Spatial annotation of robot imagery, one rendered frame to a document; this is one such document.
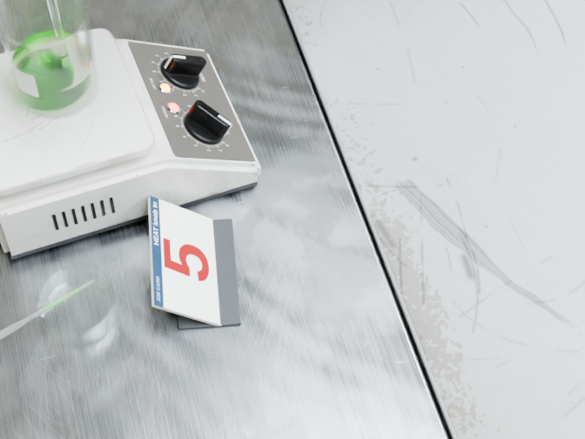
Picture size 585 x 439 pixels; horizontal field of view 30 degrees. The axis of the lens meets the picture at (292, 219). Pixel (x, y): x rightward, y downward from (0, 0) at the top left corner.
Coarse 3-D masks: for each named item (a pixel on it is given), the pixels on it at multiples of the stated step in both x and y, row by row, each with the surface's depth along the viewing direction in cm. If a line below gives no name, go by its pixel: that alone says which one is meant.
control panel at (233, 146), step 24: (144, 48) 84; (168, 48) 86; (144, 72) 83; (168, 96) 82; (192, 96) 84; (216, 96) 85; (168, 120) 80; (192, 144) 80; (216, 144) 82; (240, 144) 83
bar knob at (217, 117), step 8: (200, 104) 81; (192, 112) 81; (200, 112) 81; (208, 112) 81; (216, 112) 81; (184, 120) 81; (192, 120) 81; (200, 120) 81; (208, 120) 81; (216, 120) 81; (224, 120) 81; (192, 128) 81; (200, 128) 81; (208, 128) 81; (216, 128) 81; (224, 128) 81; (192, 136) 81; (200, 136) 81; (208, 136) 81; (216, 136) 82; (224, 136) 82; (208, 144) 81
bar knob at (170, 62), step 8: (176, 56) 83; (184, 56) 83; (192, 56) 84; (168, 64) 83; (176, 64) 83; (184, 64) 83; (192, 64) 84; (200, 64) 84; (168, 72) 83; (176, 72) 84; (184, 72) 84; (192, 72) 84; (168, 80) 83; (176, 80) 83; (184, 80) 84; (192, 80) 84; (184, 88) 84; (192, 88) 84
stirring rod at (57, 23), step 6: (48, 0) 72; (54, 0) 72; (54, 6) 72; (54, 12) 72; (54, 18) 73; (54, 24) 74; (60, 24) 74; (54, 30) 74; (60, 30) 74; (60, 36) 74
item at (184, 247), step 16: (160, 208) 80; (176, 208) 81; (160, 224) 79; (176, 224) 80; (192, 224) 81; (176, 240) 79; (192, 240) 80; (176, 256) 78; (192, 256) 79; (208, 256) 81; (176, 272) 78; (192, 272) 79; (208, 272) 80; (176, 288) 77; (192, 288) 78; (208, 288) 79; (176, 304) 76; (192, 304) 77; (208, 304) 78
